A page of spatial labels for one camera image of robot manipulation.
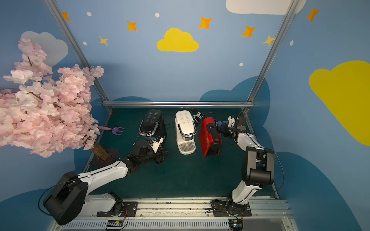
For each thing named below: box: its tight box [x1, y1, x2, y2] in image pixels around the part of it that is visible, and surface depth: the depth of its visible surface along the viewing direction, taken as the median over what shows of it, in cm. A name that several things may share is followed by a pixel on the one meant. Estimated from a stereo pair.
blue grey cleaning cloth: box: [217, 120, 229, 128], surface depth 91 cm
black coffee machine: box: [138, 109, 168, 141], surface depth 85 cm
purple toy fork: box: [97, 126, 126, 136], surface depth 109 cm
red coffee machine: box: [198, 116, 223, 157], surface depth 88 cm
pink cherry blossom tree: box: [0, 38, 109, 161], surface depth 53 cm
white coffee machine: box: [174, 109, 198, 155], surface depth 88 cm
